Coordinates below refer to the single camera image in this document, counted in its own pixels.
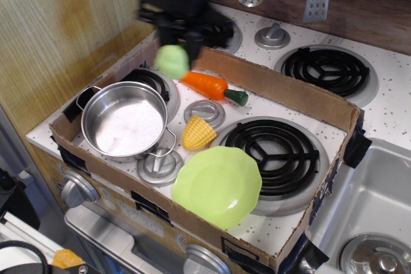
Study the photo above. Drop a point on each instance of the black device at left edge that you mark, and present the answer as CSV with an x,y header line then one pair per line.
x,y
15,201

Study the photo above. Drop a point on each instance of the front right black burner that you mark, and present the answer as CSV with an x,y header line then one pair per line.
x,y
292,162

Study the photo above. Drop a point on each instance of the green toy broccoli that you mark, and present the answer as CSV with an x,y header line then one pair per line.
x,y
173,61

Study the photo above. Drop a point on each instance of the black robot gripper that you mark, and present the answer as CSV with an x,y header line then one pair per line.
x,y
181,20

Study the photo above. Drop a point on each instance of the yellow toy corn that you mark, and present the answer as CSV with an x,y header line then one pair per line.
x,y
197,134

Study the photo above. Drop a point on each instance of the hanging metal slotted spatula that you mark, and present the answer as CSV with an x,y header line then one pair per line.
x,y
315,11

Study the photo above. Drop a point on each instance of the silver oven door handle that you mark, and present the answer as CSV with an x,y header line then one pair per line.
x,y
120,248

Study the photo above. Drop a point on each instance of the silver stove knob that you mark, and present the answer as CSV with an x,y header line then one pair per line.
x,y
272,38
160,168
210,111

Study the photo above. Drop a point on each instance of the stainless steel pan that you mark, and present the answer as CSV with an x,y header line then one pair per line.
x,y
125,121

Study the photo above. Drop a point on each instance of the left silver oven knob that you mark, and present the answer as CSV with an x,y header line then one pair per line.
x,y
77,190

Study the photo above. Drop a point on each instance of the orange toy carrot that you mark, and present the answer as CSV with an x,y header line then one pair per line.
x,y
214,88

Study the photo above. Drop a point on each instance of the silver toy sink basin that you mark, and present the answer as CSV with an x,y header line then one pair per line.
x,y
373,198

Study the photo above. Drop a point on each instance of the back left black burner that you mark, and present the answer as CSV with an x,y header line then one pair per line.
x,y
223,38

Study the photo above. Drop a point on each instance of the orange sponge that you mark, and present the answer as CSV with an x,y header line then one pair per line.
x,y
65,258

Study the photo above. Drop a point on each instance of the silver sink drain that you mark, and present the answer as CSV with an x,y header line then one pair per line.
x,y
374,253

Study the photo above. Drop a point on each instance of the silver oven knob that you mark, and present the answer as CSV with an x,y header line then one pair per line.
x,y
202,261
77,190

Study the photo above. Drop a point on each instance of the brown cardboard fence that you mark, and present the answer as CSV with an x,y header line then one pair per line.
x,y
258,244

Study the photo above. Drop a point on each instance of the back right black burner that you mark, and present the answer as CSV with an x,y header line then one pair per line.
x,y
336,69

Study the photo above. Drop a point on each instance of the right silver oven knob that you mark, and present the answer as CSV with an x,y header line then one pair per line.
x,y
202,261

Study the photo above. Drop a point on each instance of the silver centre stove knob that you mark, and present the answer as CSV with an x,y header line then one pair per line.
x,y
210,111

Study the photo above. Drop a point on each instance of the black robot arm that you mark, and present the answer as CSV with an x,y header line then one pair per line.
x,y
195,22

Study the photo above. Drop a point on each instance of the silver front stove knob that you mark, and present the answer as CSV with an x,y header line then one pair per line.
x,y
160,168

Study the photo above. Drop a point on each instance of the silver back stove knob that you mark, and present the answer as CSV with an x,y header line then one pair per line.
x,y
272,38

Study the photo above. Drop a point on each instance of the light green plastic plate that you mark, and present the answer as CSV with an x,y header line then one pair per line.
x,y
221,185

